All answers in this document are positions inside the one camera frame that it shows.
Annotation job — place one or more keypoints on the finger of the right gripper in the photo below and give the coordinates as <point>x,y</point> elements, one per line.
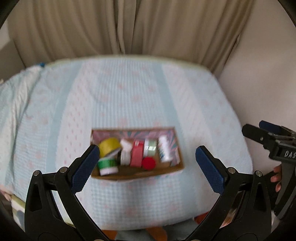
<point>276,129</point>

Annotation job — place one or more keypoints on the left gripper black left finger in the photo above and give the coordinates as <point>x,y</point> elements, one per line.
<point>52,210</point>

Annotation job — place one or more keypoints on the yellow tape roll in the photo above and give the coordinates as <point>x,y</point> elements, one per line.
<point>109,146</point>

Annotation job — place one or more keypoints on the green jar with white lid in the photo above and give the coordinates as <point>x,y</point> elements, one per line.
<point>107,166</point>

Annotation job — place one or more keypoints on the cardboard box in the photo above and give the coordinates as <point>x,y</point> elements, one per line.
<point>132,173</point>

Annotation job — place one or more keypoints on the red-capped silver jar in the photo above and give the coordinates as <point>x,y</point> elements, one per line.
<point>148,163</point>

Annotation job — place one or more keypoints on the white tube with blue print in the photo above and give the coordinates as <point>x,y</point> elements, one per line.
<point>150,147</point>

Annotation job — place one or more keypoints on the small white-capped bottle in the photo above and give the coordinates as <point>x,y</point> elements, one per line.
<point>126,145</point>

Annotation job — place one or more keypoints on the right hand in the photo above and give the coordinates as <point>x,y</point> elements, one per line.
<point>276,178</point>

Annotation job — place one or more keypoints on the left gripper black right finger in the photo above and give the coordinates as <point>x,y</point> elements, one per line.
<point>242,211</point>

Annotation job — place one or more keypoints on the white and black L'Oreal jar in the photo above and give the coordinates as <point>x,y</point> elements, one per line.
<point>124,158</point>

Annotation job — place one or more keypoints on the beige curtain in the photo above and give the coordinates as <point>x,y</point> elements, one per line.
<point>201,32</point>

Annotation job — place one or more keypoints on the white pill bottle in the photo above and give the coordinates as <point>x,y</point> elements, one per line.
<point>164,149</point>

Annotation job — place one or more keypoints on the red carton box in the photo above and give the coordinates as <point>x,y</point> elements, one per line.
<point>137,153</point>

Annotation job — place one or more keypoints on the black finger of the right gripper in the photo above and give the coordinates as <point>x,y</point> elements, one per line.
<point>258,135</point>

